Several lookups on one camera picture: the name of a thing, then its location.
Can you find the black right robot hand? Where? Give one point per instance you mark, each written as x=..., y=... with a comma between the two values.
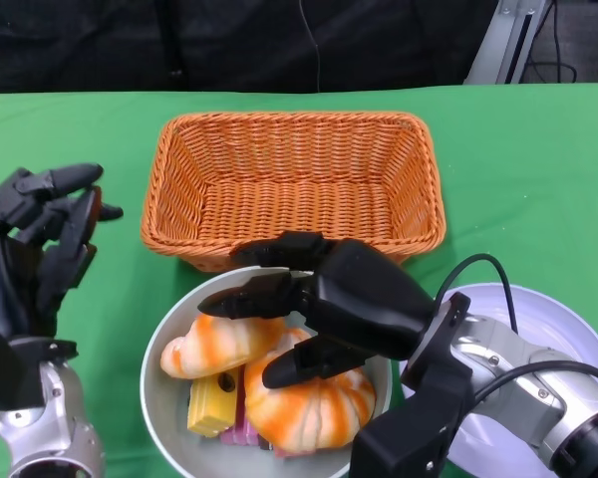
x=364, y=304

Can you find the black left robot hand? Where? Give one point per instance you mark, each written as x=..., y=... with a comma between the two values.
x=20, y=259

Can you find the round pumpkin shaped bread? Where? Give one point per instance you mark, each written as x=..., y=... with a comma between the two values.
x=309, y=418

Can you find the long orange striped bread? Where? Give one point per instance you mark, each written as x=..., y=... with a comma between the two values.
x=214, y=348

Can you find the pink cake slice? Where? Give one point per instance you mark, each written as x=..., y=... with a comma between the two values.
x=241, y=433

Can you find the yellow cake block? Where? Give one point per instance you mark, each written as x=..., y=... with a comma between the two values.
x=211, y=406

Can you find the grey metal bowl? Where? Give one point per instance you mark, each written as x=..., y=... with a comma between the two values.
x=164, y=413

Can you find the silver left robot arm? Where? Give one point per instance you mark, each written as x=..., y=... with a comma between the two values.
x=45, y=423

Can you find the orange wicker basket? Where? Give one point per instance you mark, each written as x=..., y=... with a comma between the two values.
x=289, y=199

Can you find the white round plate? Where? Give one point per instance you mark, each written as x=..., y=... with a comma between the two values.
x=553, y=318

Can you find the green tablecloth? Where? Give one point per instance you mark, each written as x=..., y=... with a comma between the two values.
x=503, y=174

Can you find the black backdrop curtain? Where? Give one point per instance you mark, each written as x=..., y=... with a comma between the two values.
x=129, y=45

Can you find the grey aluminium frame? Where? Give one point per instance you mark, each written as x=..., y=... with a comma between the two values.
x=503, y=45

